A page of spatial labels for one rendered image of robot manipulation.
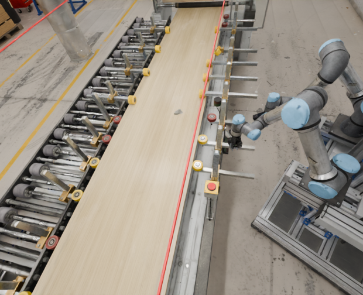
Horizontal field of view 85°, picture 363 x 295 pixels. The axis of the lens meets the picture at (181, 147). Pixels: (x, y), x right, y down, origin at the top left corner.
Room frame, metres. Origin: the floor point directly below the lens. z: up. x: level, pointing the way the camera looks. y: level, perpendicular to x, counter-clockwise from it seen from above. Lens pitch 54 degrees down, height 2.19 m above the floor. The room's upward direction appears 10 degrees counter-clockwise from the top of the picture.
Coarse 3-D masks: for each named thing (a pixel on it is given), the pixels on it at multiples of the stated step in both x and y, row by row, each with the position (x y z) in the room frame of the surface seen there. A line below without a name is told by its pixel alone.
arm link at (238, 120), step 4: (236, 116) 0.84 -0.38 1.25; (240, 116) 0.83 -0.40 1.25; (244, 116) 0.83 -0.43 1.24; (232, 120) 0.84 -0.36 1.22; (236, 120) 0.81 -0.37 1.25; (240, 120) 0.81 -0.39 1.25; (244, 120) 0.80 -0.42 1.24; (232, 124) 0.83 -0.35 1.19; (236, 124) 0.80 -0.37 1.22; (240, 124) 0.79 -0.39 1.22; (232, 128) 0.82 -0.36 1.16; (236, 128) 0.80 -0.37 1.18; (240, 128) 0.82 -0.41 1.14; (236, 132) 0.80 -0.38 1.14
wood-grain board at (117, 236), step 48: (192, 48) 2.38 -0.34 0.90; (144, 96) 1.64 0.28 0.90; (192, 96) 1.51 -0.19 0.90; (144, 144) 1.03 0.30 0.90; (96, 192) 0.67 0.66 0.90; (144, 192) 0.60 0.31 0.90; (96, 240) 0.34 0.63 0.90; (144, 240) 0.29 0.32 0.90; (48, 288) 0.13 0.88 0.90; (96, 288) 0.08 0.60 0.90; (144, 288) 0.05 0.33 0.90
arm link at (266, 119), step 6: (318, 90) 0.60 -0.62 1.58; (324, 90) 0.61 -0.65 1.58; (324, 96) 0.58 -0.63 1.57; (276, 108) 0.76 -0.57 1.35; (282, 108) 0.72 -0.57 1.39; (264, 114) 0.81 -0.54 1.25; (270, 114) 0.76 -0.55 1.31; (276, 114) 0.73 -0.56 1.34; (258, 120) 0.80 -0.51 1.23; (264, 120) 0.77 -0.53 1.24; (270, 120) 0.74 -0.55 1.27; (276, 120) 0.72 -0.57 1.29; (264, 126) 0.76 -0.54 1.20
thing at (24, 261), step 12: (60, 168) 1.05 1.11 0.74; (48, 180) 0.94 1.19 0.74; (48, 204) 0.72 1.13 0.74; (60, 204) 0.70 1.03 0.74; (36, 216) 0.63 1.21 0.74; (48, 216) 0.62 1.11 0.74; (0, 240) 0.50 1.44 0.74; (12, 240) 0.48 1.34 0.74; (0, 252) 0.41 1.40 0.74; (24, 264) 0.31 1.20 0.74
